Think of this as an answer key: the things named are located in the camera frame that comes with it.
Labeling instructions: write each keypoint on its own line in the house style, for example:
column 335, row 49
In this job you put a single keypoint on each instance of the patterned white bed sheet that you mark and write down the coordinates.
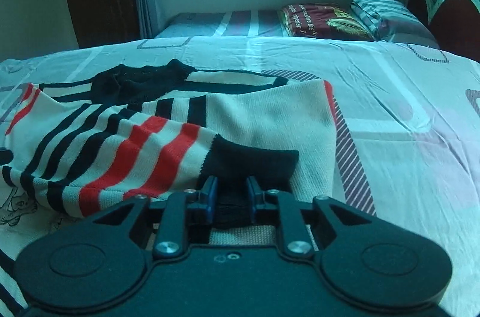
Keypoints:
column 397, row 236

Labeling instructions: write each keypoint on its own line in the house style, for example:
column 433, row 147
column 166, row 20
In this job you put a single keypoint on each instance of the red heart-shaped headboard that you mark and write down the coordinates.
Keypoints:
column 453, row 23

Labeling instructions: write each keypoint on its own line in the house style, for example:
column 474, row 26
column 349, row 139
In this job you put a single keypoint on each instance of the striped knit sweater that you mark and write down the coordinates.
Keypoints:
column 69, row 150

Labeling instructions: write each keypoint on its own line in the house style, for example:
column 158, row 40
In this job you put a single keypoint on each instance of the striped grey pillow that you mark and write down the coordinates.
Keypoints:
column 390, row 21

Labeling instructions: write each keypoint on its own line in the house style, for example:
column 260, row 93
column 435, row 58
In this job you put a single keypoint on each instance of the dark red patterned pillow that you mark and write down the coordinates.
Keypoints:
column 323, row 21

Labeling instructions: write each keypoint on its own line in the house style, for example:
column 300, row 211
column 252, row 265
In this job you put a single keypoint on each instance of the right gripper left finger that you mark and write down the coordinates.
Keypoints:
column 184, row 209

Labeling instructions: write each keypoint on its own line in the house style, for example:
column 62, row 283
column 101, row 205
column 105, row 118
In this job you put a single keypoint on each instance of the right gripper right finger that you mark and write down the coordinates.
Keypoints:
column 279, row 208

